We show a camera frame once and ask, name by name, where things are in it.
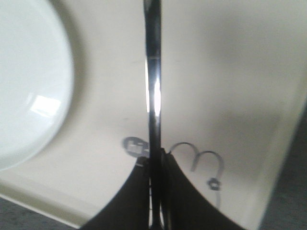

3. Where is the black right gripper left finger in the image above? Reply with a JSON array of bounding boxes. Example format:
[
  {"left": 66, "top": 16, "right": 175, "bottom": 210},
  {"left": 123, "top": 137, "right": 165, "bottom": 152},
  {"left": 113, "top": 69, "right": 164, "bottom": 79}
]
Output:
[{"left": 81, "top": 156, "right": 152, "bottom": 230}]

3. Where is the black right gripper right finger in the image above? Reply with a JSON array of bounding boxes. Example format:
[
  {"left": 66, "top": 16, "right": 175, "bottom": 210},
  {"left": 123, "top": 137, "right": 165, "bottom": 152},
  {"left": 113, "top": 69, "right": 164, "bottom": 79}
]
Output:
[{"left": 161, "top": 150, "right": 242, "bottom": 230}]

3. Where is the white round plate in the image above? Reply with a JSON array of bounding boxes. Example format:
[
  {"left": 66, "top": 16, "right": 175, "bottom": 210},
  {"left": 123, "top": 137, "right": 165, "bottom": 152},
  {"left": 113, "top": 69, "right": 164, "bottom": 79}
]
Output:
[{"left": 0, "top": 0, "right": 74, "bottom": 170}]

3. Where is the silver fork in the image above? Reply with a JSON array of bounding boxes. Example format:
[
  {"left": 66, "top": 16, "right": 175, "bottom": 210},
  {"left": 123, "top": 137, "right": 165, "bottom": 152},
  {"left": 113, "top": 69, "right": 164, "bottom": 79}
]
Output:
[{"left": 143, "top": 0, "right": 163, "bottom": 230}]

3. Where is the cream rabbit serving tray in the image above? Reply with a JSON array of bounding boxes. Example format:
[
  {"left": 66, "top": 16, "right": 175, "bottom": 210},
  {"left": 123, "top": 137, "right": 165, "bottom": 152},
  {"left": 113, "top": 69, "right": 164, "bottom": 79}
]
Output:
[{"left": 0, "top": 0, "right": 307, "bottom": 230}]

